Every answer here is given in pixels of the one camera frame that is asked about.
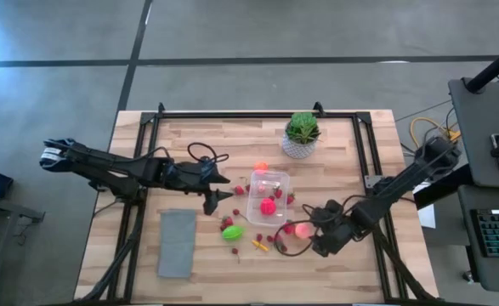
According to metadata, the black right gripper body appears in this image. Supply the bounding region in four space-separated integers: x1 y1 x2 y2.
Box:
310 214 356 258

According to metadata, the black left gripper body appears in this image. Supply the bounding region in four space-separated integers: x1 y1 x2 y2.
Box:
160 160 214 195

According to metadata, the toy peach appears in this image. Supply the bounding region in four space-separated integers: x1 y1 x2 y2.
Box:
295 223 314 241

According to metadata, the green toy fruit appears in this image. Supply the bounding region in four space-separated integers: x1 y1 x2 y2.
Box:
221 225 246 242

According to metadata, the clear plastic tupperware container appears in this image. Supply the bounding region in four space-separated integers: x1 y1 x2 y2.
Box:
246 169 292 228

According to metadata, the pinkish red round toy fruit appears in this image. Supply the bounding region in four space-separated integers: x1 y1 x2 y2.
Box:
259 197 277 216

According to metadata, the grey folded cloth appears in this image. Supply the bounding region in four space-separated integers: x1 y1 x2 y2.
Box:
156 208 198 280

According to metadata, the green succulent in white pot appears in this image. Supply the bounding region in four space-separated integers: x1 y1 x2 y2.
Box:
281 110 322 161

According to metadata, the white paper sheet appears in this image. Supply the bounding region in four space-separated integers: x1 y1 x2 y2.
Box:
417 181 438 230

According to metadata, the grey desk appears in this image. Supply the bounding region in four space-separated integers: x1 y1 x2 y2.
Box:
456 184 499 295
447 77 499 190

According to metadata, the black pole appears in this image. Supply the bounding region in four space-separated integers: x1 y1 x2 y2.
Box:
463 38 499 94

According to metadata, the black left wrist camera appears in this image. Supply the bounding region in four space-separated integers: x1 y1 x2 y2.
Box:
197 156 217 175

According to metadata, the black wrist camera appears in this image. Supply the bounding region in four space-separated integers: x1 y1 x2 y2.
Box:
197 156 217 175
323 198 346 220

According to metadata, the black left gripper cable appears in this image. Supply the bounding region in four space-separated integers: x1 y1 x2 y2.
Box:
145 142 230 171

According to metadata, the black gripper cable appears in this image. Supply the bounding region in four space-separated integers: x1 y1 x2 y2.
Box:
145 142 230 171
273 202 333 258

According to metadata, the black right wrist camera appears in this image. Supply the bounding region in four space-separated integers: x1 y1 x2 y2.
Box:
323 198 346 220

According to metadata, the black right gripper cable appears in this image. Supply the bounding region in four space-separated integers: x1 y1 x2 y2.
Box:
273 202 333 258

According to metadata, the black aluminium rig frame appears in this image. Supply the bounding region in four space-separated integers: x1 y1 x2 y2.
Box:
75 101 436 305

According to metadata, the yellow cable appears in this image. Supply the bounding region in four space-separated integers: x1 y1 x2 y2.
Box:
409 116 462 150

